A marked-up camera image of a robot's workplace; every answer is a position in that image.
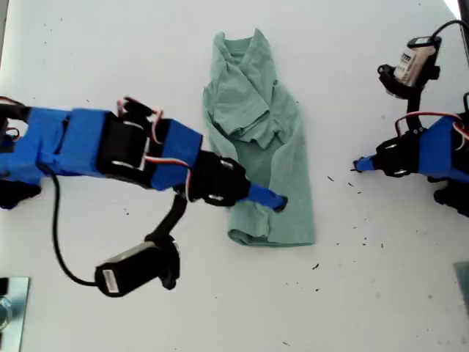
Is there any green t-shirt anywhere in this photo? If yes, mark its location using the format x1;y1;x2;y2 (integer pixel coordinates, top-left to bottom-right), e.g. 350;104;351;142
202;28;317;249

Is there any red white servo wire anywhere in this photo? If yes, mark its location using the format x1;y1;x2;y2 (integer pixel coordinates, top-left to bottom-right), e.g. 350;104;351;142
141;154;195;203
394;111;469;142

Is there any black camera cable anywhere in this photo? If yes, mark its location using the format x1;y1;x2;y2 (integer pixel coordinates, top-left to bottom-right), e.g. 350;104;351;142
38;164;99;287
430;18;469;41

